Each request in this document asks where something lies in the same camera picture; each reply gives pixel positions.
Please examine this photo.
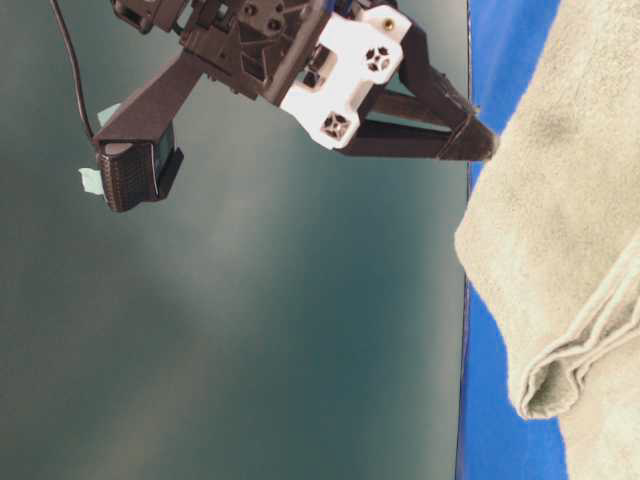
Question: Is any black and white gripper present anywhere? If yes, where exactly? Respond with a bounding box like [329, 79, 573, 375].
[180, 1, 498, 161]

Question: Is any beige bath towel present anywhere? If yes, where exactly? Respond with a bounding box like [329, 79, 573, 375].
[455, 1, 639, 479]

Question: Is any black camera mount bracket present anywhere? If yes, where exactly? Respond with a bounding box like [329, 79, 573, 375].
[94, 51, 206, 146]

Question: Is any black camera cable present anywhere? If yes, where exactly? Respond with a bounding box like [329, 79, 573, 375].
[48, 0, 97, 143]

